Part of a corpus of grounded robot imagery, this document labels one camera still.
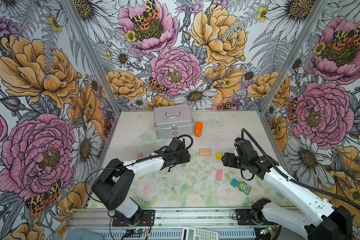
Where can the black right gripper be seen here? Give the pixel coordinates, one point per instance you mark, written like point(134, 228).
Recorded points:
point(228, 160)

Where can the aluminium frame corner post right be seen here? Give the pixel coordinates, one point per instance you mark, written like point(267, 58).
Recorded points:
point(301, 38)

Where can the teal cube block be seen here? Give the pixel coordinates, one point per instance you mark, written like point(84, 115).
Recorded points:
point(234, 183)

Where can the pink rectangular block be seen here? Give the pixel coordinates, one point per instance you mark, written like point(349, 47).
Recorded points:
point(219, 175)

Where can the aluminium frame corner post left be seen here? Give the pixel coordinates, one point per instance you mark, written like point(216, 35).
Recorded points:
point(80, 31)

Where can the orange cylinder bottle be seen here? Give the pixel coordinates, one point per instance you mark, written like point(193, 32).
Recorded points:
point(198, 129)

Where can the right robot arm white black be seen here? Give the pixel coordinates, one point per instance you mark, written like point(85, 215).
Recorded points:
point(318, 220)

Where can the aluminium frame corner post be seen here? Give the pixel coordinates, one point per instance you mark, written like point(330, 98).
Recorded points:
point(301, 38)
point(80, 31)

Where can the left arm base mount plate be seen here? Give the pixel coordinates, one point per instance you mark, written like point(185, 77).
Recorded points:
point(142, 218)

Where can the grey calculator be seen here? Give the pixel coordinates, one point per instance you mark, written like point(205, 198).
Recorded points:
point(191, 233)

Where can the aluminium front rail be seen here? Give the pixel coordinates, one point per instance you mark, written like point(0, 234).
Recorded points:
point(100, 219)

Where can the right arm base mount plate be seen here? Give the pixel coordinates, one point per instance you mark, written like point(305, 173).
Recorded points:
point(246, 217)

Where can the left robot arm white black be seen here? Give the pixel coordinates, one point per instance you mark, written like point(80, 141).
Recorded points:
point(112, 186)

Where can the silver aluminium case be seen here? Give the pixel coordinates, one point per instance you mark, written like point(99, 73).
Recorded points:
point(173, 121)

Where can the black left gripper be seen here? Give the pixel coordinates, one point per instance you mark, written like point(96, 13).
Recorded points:
point(185, 157)

